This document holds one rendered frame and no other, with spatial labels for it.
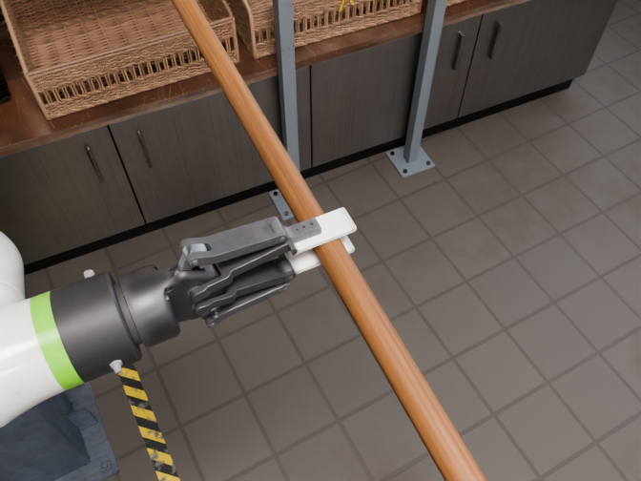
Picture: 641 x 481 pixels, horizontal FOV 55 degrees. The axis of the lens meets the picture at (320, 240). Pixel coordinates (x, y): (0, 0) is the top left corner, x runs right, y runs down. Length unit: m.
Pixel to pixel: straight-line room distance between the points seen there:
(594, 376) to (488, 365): 0.31
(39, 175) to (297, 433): 1.01
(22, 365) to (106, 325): 0.07
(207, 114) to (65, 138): 0.39
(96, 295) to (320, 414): 1.30
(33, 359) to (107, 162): 1.32
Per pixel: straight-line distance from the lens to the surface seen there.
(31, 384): 0.59
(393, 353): 0.56
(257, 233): 0.58
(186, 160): 1.94
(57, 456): 1.77
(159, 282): 0.58
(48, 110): 1.78
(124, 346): 0.58
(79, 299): 0.59
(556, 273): 2.17
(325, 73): 1.92
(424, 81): 2.08
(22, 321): 0.59
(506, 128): 2.57
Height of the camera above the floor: 1.71
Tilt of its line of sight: 55 degrees down
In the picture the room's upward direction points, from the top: straight up
